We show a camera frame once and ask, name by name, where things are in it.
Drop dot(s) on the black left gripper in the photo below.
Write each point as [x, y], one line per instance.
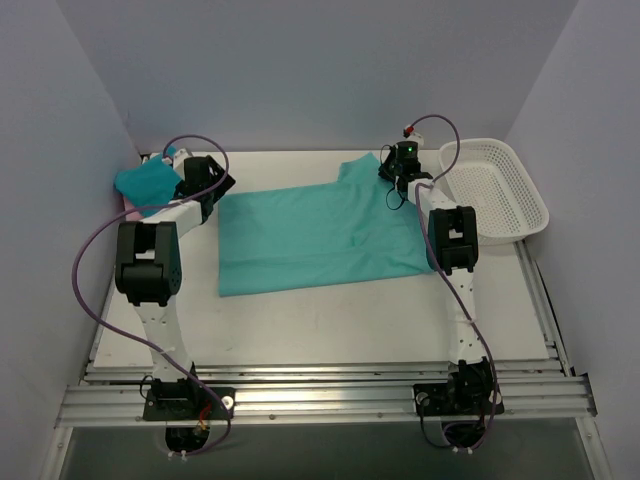
[220, 179]

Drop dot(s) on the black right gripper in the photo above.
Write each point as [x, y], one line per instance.
[388, 164]

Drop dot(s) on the light green t shirt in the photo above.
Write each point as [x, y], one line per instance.
[341, 232]

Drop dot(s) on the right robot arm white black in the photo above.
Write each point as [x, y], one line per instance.
[452, 251]

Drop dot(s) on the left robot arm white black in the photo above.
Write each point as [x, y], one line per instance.
[149, 273]

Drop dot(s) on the folded teal t shirt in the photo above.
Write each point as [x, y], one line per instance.
[150, 184]

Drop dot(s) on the folded pink t shirt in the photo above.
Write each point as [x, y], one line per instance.
[132, 213]

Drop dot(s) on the white perforated plastic basket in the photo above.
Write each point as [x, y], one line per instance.
[487, 175]

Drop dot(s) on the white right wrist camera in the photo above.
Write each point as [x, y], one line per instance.
[410, 134]

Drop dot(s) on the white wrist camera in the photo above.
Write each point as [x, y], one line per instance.
[174, 156]
[410, 134]

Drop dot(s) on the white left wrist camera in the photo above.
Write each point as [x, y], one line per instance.
[174, 156]

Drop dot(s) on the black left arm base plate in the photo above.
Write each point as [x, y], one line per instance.
[181, 409]

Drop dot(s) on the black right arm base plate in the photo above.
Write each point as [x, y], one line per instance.
[442, 399]

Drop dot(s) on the aluminium rail frame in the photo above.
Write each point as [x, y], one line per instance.
[352, 394]

